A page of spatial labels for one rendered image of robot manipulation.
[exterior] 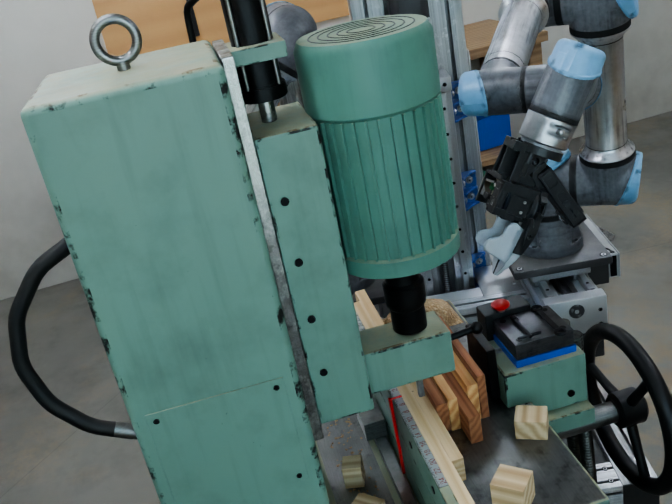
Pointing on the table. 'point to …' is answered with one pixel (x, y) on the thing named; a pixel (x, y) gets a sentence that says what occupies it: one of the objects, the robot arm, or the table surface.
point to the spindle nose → (406, 303)
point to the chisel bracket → (406, 354)
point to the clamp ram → (486, 357)
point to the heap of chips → (438, 312)
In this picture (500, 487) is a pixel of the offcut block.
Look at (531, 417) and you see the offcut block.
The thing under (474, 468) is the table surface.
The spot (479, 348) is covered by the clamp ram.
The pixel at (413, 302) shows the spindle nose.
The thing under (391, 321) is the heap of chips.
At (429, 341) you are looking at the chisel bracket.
